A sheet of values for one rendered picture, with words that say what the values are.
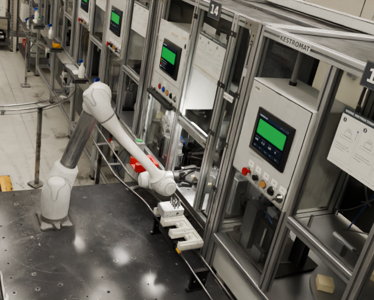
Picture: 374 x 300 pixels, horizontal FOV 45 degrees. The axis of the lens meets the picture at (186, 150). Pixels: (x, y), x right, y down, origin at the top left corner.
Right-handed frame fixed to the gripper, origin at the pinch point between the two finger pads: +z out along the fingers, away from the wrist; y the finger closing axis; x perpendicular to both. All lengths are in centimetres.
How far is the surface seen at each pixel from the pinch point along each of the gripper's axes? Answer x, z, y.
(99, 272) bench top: -36, -72, -32
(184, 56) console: 23, -14, 69
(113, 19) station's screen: 148, -17, 60
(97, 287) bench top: -46, -76, -32
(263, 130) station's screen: -65, -17, 63
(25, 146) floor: 250, -65, -105
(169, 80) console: 38, -14, 49
